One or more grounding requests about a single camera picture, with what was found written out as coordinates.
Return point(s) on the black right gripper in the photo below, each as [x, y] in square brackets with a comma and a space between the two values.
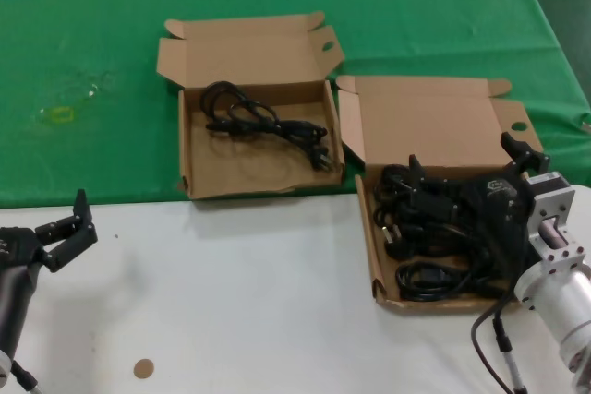
[503, 214]

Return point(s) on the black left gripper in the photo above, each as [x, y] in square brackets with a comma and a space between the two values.
[18, 248]

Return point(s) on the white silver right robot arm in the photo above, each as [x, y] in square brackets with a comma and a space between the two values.
[558, 292]

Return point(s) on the open brown cardboard box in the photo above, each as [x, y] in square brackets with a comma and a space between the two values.
[429, 126]
[258, 172]

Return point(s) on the clear plastic wrapper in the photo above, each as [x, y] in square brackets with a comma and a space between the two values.
[94, 89]

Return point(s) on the brown cardboard disc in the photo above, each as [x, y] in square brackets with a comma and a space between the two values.
[143, 368]

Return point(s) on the green tablecloth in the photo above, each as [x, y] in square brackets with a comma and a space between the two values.
[92, 20]

